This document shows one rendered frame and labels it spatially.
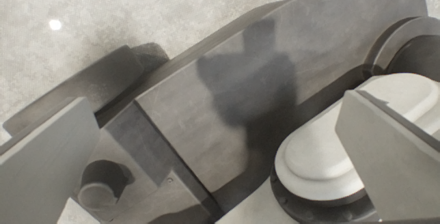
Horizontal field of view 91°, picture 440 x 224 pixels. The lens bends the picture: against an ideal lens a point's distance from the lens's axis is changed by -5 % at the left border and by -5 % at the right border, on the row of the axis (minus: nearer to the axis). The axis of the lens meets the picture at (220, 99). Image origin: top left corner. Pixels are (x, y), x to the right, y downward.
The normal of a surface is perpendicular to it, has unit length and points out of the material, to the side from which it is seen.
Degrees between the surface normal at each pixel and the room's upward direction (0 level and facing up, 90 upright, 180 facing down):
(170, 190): 0
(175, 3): 0
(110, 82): 43
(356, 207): 90
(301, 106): 0
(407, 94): 90
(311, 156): 90
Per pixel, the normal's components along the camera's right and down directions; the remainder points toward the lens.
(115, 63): 0.81, -0.31
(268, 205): -0.49, -0.79
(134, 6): 0.25, 0.29
